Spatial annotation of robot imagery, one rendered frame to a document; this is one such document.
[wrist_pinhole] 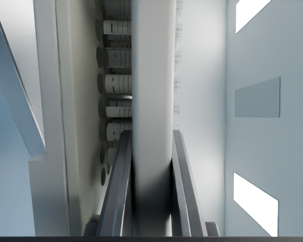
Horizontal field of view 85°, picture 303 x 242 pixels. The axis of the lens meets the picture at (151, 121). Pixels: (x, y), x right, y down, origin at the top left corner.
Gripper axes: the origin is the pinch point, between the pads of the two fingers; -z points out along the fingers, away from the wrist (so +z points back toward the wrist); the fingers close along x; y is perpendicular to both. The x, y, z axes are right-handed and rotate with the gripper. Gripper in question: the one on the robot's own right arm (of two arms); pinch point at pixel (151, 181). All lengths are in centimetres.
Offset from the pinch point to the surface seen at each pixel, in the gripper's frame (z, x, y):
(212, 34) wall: -417, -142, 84
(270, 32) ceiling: -270, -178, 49
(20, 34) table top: -20.5, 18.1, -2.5
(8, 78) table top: -16.6, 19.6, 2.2
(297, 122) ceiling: -149, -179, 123
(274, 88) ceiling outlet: -207, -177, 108
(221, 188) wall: -192, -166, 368
